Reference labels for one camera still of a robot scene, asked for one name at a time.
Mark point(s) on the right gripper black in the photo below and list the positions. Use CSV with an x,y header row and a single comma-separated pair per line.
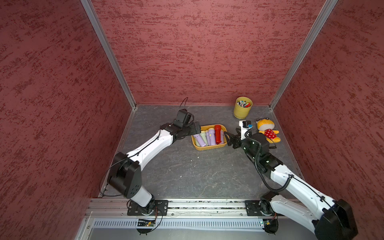
x,y
229,141

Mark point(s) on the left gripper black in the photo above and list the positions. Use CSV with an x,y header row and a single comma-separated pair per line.
x,y
192,128

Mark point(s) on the red flashlight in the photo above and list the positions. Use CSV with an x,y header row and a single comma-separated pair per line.
x,y
218,138

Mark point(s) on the yellow plastic storage box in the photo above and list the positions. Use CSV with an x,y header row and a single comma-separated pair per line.
x,y
205,128

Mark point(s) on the green flashlight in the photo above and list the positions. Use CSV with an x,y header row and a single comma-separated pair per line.
x,y
203,135

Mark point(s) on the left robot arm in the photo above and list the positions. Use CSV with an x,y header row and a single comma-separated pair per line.
x,y
125,174

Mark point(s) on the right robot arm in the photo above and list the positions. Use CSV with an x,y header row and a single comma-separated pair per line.
x,y
327,218

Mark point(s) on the yellow pen cup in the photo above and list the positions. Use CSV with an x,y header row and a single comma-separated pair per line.
x,y
242,113

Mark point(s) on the yellow plush toy red dress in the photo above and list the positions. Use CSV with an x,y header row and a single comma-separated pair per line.
x,y
267,128

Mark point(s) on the pens in cup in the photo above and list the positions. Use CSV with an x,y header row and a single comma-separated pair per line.
x,y
244,104

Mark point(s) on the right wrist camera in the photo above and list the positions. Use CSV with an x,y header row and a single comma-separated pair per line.
x,y
245,126

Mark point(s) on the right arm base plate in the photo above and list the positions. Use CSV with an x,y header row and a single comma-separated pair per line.
x,y
258,208

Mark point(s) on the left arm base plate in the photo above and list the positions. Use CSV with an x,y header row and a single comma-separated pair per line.
x,y
155,207

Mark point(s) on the aluminium front rail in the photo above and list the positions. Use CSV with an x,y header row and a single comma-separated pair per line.
x,y
178,208

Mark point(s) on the left corner aluminium post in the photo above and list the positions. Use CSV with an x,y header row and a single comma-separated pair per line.
x,y
97,26

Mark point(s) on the corner aluminium post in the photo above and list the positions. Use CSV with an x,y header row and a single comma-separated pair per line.
x,y
97,26
317,26

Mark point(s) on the right corner aluminium post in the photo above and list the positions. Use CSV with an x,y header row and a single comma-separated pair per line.
x,y
317,26

